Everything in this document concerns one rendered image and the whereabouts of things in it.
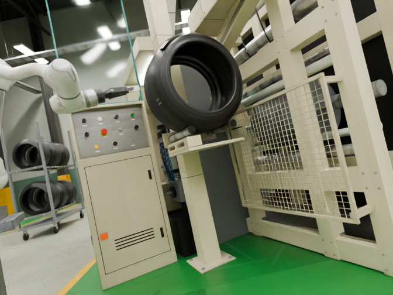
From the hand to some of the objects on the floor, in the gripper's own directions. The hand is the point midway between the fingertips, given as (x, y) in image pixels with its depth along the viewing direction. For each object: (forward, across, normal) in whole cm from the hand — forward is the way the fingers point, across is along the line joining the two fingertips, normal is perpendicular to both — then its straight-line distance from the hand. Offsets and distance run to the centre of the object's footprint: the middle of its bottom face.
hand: (133, 89), depth 139 cm
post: (+21, +32, +123) cm, 129 cm away
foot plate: (+21, +32, +123) cm, 129 cm away
